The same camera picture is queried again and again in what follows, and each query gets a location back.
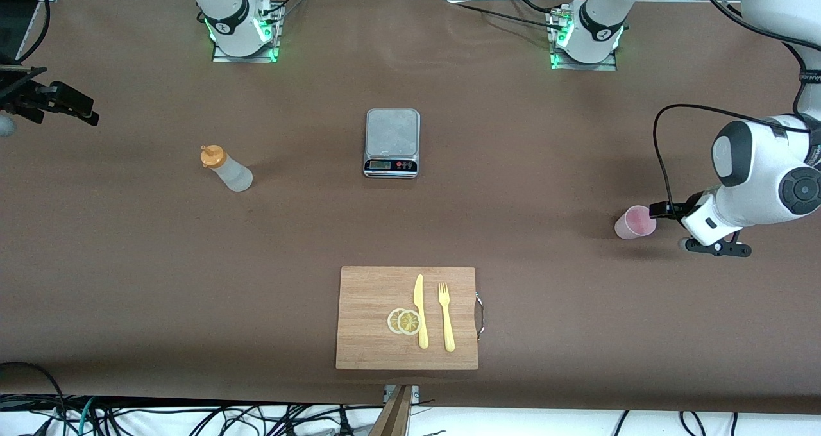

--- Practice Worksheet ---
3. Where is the pink plastic cup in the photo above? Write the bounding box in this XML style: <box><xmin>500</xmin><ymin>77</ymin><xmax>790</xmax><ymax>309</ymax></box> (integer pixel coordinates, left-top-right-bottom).
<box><xmin>614</xmin><ymin>206</ymin><xmax>657</xmax><ymax>240</ymax></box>

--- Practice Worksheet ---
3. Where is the translucent sauce bottle orange cap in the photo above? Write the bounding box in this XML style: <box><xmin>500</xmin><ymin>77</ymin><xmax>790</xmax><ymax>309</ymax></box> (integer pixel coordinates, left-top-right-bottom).
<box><xmin>200</xmin><ymin>144</ymin><xmax>253</xmax><ymax>193</ymax></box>

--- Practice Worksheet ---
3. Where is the yellow plastic fork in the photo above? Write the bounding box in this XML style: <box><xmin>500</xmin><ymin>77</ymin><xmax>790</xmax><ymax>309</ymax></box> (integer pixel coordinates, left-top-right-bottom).
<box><xmin>437</xmin><ymin>282</ymin><xmax>456</xmax><ymax>353</ymax></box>

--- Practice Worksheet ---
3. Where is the yellow plastic knife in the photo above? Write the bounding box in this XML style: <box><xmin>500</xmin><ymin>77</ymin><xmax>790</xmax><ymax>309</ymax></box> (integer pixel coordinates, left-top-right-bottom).
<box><xmin>413</xmin><ymin>274</ymin><xmax>430</xmax><ymax>350</ymax></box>

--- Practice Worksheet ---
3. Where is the silver digital kitchen scale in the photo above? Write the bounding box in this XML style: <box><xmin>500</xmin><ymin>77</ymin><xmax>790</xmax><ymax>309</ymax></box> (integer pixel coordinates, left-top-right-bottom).
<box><xmin>363</xmin><ymin>108</ymin><xmax>421</xmax><ymax>179</ymax></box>

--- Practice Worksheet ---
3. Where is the wooden cutting board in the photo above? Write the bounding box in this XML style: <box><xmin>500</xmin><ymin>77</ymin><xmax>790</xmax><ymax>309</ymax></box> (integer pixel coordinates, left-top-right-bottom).
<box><xmin>335</xmin><ymin>266</ymin><xmax>480</xmax><ymax>371</ymax></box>

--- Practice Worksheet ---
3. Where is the wooden beam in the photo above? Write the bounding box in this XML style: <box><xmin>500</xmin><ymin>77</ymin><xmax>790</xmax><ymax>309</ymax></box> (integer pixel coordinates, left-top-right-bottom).
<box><xmin>369</xmin><ymin>385</ymin><xmax>414</xmax><ymax>436</ymax></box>

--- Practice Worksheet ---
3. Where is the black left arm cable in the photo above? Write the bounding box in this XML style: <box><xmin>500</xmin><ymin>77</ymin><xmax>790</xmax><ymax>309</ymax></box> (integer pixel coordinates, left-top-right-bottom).
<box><xmin>653</xmin><ymin>0</ymin><xmax>815</xmax><ymax>207</ymax></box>

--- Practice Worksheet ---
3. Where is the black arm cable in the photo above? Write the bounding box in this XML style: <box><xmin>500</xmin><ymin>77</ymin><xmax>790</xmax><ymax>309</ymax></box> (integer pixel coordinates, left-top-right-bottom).
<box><xmin>13</xmin><ymin>0</ymin><xmax>53</xmax><ymax>62</ymax></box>
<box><xmin>653</xmin><ymin>0</ymin><xmax>815</xmax><ymax>207</ymax></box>

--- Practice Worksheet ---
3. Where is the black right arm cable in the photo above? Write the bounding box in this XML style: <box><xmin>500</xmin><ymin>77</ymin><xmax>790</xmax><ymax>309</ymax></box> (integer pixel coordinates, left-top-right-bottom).
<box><xmin>13</xmin><ymin>0</ymin><xmax>53</xmax><ymax>62</ymax></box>

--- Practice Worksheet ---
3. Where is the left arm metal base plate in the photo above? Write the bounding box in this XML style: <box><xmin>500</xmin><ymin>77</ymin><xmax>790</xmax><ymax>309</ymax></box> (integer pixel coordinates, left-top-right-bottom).
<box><xmin>550</xmin><ymin>6</ymin><xmax>618</xmax><ymax>71</ymax></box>

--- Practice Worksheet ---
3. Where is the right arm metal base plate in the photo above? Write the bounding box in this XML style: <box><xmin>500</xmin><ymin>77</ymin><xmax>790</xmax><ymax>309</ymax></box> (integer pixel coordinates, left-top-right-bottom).
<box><xmin>212</xmin><ymin>3</ymin><xmax>281</xmax><ymax>63</ymax></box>

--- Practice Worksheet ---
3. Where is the black cable between bases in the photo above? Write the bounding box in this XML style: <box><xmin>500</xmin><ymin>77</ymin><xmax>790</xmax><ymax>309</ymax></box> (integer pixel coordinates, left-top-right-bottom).
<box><xmin>443</xmin><ymin>0</ymin><xmax>568</xmax><ymax>33</ymax></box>

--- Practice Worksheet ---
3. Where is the black looped floor cable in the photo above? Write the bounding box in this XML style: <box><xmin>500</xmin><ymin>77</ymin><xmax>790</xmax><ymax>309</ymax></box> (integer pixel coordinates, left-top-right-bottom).
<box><xmin>0</xmin><ymin>362</ymin><xmax>68</xmax><ymax>436</ymax></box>

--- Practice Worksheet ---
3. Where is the teal floor cable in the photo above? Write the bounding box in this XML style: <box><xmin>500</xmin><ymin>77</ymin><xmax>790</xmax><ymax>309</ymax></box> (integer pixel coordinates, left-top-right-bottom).
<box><xmin>35</xmin><ymin>396</ymin><xmax>98</xmax><ymax>436</ymax></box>

